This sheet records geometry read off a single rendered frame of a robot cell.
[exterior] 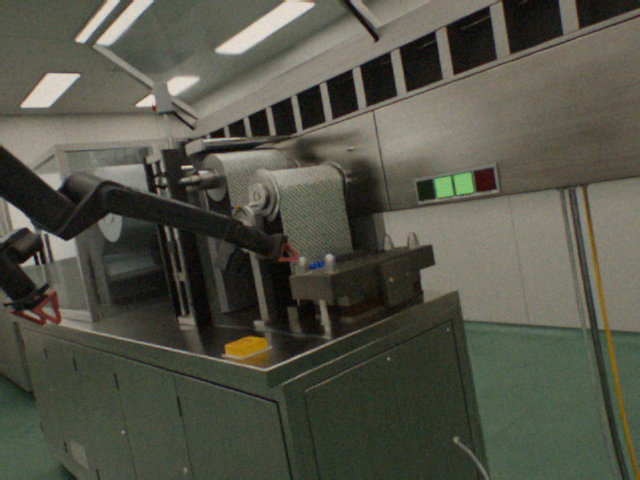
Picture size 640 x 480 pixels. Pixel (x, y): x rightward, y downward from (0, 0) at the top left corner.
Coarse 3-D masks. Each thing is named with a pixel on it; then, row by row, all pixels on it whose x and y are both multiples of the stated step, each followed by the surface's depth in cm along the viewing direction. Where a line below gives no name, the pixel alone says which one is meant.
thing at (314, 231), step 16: (304, 208) 144; (320, 208) 147; (336, 208) 151; (288, 224) 140; (304, 224) 143; (320, 224) 147; (336, 224) 151; (288, 240) 139; (304, 240) 143; (320, 240) 147; (336, 240) 150; (304, 256) 142; (320, 256) 146
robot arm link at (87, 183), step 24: (0, 144) 73; (0, 168) 73; (24, 168) 76; (0, 192) 75; (24, 192) 77; (48, 192) 80; (72, 192) 88; (96, 192) 86; (48, 216) 81; (72, 216) 84; (96, 216) 87
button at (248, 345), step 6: (234, 342) 118; (240, 342) 117; (246, 342) 116; (252, 342) 115; (258, 342) 115; (264, 342) 116; (228, 348) 116; (234, 348) 114; (240, 348) 113; (246, 348) 113; (252, 348) 114; (258, 348) 115; (234, 354) 115; (240, 354) 113; (246, 354) 113
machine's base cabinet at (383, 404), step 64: (448, 320) 142; (64, 384) 239; (128, 384) 173; (192, 384) 135; (320, 384) 110; (384, 384) 123; (448, 384) 139; (64, 448) 262; (128, 448) 184; (192, 448) 142; (256, 448) 116; (320, 448) 109; (384, 448) 122; (448, 448) 137
